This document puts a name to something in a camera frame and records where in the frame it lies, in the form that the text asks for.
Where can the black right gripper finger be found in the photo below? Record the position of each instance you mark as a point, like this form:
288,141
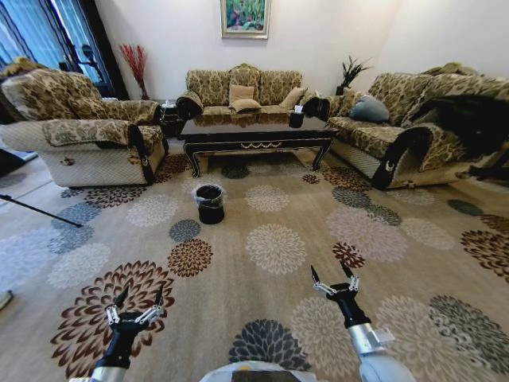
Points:
321,288
354,284

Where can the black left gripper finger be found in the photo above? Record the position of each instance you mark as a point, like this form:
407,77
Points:
113,313
153,312

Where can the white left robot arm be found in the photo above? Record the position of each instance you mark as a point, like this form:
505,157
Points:
109,373

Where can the black round trash bin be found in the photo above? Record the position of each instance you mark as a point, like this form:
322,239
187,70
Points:
209,209

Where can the floral patterned beige rug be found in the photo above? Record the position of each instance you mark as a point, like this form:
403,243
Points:
254,246

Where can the white robot front shell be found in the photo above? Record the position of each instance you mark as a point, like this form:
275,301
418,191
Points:
254,374

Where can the black tripod leg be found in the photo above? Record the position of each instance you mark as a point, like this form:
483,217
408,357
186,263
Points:
40,211

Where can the floral patterned two-seat sofa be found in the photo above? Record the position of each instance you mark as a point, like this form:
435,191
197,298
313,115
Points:
401,131

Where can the black glossy coffee table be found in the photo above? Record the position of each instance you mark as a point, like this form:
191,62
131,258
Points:
254,135

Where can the black tissue box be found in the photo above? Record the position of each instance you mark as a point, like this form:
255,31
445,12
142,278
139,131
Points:
296,118

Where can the blue-grey cushion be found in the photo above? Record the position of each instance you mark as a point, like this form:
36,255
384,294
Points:
370,109

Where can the floral patterned armchair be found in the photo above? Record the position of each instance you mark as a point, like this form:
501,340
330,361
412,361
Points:
79,131

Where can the black side table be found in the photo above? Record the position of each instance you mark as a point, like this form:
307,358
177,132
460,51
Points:
170,121

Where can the beige leaning cushion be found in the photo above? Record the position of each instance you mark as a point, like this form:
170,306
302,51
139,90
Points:
293,97

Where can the beige flat cushion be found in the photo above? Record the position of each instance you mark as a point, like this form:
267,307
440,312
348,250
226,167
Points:
244,106

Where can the black cloth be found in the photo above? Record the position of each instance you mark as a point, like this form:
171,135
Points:
465,119

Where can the white tissue box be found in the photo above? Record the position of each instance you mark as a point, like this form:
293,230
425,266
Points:
168,104

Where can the beige square cushion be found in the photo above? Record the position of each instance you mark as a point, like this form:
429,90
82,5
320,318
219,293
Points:
241,94

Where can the green potted plant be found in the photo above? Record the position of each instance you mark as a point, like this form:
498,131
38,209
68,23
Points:
350,73

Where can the floral patterned three-seat sofa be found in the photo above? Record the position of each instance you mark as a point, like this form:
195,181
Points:
242,85

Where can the red decorative branches vase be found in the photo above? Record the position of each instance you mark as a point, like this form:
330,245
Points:
137,67

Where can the framed green painting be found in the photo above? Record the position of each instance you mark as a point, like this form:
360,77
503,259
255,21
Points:
245,18

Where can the sheer dark window curtain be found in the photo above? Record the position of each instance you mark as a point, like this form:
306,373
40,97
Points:
47,36

